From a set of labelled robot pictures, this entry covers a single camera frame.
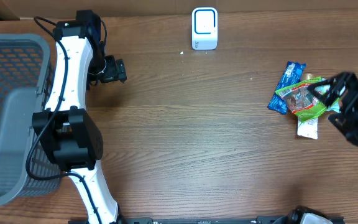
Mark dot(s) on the white cream tube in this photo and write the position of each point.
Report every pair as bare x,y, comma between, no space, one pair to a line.
306,127

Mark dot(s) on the green snack bag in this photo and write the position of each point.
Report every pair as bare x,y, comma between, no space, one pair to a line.
291,97

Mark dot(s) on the mint tissue wipes pack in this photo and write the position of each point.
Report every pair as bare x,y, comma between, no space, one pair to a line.
322,90

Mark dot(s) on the grey plastic basket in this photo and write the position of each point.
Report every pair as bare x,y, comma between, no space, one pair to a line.
26,77

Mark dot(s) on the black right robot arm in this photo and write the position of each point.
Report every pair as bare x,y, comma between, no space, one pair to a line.
347,126

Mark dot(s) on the white barcode scanner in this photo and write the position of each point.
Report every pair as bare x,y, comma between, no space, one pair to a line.
204,28

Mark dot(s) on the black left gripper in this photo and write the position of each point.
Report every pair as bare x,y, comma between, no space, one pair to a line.
117,70

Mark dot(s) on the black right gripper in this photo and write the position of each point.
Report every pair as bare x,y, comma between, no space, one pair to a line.
357,89

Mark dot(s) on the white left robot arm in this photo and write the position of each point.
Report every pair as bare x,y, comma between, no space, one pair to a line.
68,142

